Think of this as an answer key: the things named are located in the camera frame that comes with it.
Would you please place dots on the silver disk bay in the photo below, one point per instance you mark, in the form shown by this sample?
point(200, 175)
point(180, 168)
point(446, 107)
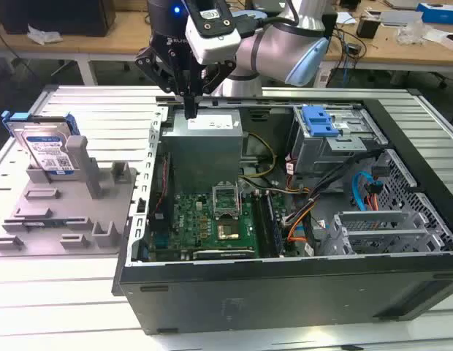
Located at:
point(436, 239)

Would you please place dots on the large black box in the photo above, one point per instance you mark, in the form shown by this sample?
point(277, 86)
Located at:
point(55, 18)

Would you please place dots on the green motherboard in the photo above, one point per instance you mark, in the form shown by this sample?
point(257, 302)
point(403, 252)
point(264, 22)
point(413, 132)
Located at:
point(190, 219)

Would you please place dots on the clear plastic bags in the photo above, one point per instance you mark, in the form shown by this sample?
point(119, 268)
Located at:
point(409, 34)

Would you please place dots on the grey power supply unit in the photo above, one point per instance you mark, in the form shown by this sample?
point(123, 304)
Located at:
point(204, 153)

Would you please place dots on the blue cardboard box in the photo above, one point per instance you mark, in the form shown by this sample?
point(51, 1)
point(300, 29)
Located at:
point(438, 14)

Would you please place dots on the hard disk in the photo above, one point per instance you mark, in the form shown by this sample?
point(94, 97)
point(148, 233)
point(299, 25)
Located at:
point(47, 150)

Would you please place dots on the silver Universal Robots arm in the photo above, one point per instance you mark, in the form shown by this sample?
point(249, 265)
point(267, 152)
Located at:
point(274, 44)

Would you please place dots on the grey flat box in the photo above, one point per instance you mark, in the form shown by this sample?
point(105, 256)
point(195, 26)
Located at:
point(398, 18)

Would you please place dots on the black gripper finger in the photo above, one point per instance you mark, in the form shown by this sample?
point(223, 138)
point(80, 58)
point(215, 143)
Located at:
point(153, 67)
point(219, 73)

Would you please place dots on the crumpled clear plastic bag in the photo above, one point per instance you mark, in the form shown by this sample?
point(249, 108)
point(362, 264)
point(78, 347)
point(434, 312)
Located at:
point(44, 36)

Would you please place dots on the grey parts rack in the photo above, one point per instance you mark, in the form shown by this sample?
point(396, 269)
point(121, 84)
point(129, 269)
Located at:
point(65, 226)

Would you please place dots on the black open PC case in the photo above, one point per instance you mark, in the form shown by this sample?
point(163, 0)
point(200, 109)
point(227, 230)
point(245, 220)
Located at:
point(285, 300)

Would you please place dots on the small black box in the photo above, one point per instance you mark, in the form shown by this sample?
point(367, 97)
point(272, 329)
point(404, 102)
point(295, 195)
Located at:
point(369, 27)

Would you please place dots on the wooden desk white frame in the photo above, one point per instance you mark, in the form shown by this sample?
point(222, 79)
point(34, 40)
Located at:
point(113, 40)

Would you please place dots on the white open box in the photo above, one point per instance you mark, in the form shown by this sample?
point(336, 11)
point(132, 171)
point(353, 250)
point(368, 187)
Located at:
point(436, 36)

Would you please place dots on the blue drive cage latch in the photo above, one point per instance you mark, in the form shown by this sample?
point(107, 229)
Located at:
point(318, 122)

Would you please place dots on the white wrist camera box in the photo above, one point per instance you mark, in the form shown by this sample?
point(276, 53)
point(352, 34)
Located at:
point(213, 40)

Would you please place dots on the black graphics card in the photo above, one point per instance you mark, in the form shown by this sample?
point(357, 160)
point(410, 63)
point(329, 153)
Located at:
point(223, 254)

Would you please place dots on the silver optical drive cage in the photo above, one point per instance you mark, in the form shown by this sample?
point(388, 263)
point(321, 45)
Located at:
point(321, 153)

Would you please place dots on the RAM stick on rack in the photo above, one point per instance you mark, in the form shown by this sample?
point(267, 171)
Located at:
point(36, 223)

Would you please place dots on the black computer box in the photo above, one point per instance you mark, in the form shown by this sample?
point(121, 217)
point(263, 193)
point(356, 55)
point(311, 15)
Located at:
point(330, 25)

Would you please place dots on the CPU socket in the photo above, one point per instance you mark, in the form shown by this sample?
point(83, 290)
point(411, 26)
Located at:
point(228, 232)

